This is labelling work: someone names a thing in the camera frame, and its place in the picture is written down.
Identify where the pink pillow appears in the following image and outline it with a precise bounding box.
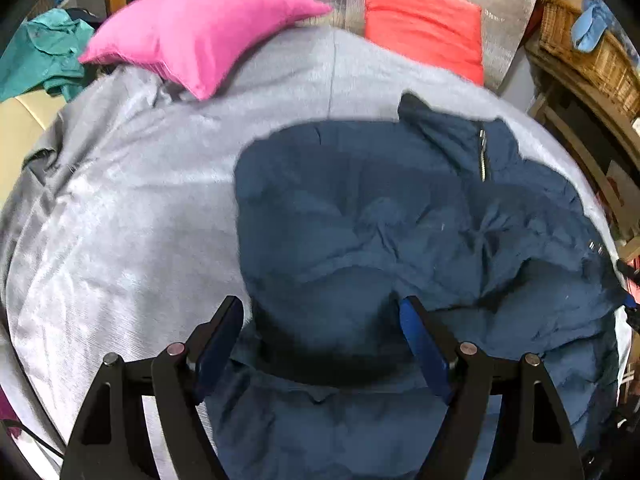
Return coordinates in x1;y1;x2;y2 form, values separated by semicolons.
79;0;333;101

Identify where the navy blue jacket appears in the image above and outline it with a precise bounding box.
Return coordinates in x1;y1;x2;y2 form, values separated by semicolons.
207;92;626;480

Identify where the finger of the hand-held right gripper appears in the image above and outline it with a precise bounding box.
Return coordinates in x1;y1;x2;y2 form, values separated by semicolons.
616;256;640;283

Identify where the wooden shelf frame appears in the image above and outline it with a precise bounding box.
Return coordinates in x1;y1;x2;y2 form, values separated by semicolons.
525;45;640;241

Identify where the grey blanket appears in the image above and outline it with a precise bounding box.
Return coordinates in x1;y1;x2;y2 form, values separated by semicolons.
0;25;631;480

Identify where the silver foil mat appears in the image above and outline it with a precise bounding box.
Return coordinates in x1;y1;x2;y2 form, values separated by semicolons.
265;0;543;93

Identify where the wicker basket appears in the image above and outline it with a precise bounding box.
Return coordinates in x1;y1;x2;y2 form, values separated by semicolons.
540;0;640;121

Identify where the teal garment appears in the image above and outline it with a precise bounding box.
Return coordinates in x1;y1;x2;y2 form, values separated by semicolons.
0;8;96;103

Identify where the light blue cloth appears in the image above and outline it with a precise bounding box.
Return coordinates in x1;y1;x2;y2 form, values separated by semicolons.
571;0;613;53

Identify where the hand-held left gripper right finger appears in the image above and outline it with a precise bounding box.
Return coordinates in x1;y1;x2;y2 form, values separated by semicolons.
399;295;586;480

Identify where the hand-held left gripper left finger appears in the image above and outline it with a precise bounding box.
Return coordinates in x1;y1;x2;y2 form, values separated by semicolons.
60;295;246;480

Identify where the red pillow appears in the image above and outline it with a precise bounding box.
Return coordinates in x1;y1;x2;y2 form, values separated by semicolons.
364;0;486;86

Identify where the cream mattress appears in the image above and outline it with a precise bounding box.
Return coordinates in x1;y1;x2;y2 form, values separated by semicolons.
0;91;68;201

